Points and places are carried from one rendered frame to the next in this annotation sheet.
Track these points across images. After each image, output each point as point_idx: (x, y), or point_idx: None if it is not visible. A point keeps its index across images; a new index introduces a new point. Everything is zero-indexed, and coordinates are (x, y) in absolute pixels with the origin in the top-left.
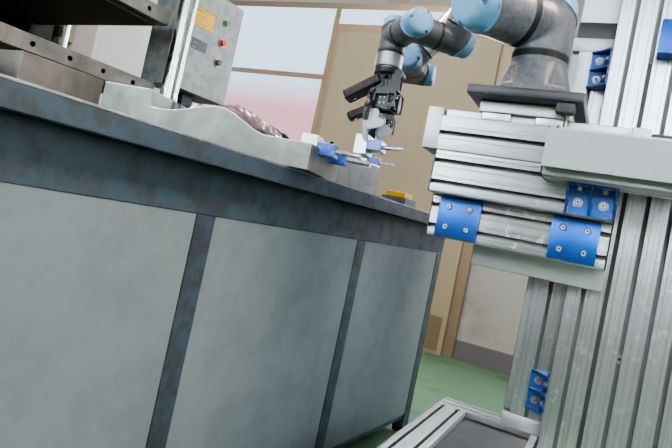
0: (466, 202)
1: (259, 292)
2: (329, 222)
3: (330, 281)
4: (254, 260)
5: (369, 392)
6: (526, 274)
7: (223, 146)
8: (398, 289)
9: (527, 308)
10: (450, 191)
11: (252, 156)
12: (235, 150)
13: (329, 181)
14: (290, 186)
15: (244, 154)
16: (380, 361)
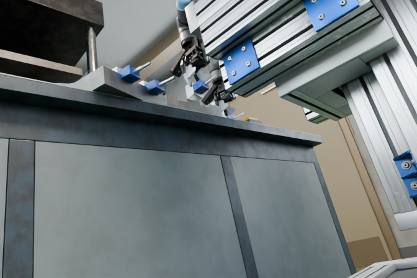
0: (239, 46)
1: (118, 202)
2: (179, 143)
3: (205, 189)
4: (100, 175)
5: None
6: (324, 72)
7: (4, 74)
8: (288, 192)
9: (357, 113)
10: (219, 42)
11: (45, 82)
12: (21, 77)
13: (151, 103)
14: (106, 107)
15: (34, 80)
16: (303, 255)
